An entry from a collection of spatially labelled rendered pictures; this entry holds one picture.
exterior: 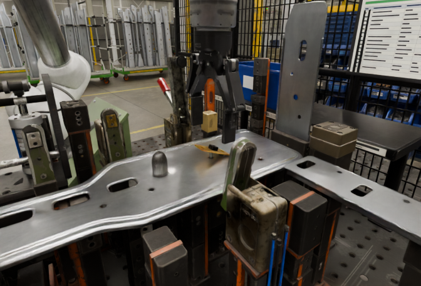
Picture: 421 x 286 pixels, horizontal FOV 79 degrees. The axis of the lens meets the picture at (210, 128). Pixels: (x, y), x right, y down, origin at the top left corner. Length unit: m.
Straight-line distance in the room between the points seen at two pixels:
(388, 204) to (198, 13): 0.47
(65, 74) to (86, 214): 0.78
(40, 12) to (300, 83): 0.81
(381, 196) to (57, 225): 0.53
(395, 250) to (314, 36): 0.63
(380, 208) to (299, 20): 0.46
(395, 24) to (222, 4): 0.55
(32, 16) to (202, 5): 0.65
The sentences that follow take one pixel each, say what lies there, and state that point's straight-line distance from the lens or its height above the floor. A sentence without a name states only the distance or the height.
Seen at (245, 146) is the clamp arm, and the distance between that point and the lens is 0.39.
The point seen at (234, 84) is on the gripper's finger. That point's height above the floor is 1.18.
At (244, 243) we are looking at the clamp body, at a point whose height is 0.96.
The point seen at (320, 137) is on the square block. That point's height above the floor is 1.04.
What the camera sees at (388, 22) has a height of 1.30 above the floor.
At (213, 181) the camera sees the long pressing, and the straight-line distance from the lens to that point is 0.51.
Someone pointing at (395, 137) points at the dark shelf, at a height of 1.03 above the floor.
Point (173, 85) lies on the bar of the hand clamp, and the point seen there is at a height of 1.15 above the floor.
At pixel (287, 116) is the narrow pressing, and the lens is 0.75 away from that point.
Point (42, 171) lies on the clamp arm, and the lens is 0.62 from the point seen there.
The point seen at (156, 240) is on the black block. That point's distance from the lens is 0.41.
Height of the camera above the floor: 1.27
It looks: 20 degrees down
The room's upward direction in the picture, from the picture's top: straight up
